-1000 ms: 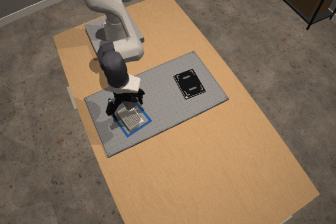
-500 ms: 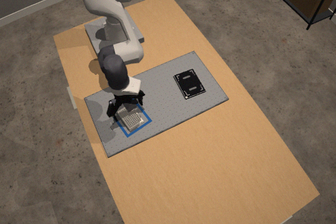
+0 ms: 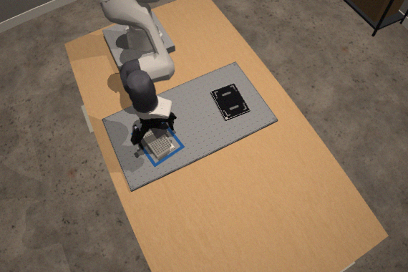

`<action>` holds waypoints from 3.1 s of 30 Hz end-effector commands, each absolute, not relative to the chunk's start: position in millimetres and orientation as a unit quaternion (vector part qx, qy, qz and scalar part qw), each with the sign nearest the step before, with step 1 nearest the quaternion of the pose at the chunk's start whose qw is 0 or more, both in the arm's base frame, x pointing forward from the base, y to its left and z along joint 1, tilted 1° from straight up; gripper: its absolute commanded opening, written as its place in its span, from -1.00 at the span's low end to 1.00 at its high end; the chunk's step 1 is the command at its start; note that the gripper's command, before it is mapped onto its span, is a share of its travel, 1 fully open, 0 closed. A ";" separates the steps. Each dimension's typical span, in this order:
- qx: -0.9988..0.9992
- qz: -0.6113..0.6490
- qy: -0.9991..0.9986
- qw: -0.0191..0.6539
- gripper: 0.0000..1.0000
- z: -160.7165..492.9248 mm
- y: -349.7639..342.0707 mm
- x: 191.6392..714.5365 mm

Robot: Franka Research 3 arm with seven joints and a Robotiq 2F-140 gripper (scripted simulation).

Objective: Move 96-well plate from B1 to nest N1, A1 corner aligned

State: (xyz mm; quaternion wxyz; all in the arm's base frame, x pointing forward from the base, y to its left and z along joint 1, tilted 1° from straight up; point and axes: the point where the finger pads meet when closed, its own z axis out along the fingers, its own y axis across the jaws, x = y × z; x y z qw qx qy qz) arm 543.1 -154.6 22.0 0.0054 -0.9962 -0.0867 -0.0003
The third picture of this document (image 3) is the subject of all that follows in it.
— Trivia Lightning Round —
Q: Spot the grey flat rectangular mat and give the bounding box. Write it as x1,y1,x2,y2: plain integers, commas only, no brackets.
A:
102,62,278,192

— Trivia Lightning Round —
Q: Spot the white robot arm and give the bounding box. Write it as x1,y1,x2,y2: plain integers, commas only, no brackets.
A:
99,0,175,120

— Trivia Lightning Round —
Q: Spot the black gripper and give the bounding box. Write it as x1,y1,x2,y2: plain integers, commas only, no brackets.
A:
130,112,177,150

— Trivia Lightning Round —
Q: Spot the blue tape rectangle outline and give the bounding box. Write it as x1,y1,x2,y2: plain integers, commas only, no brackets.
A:
143,128,185,167

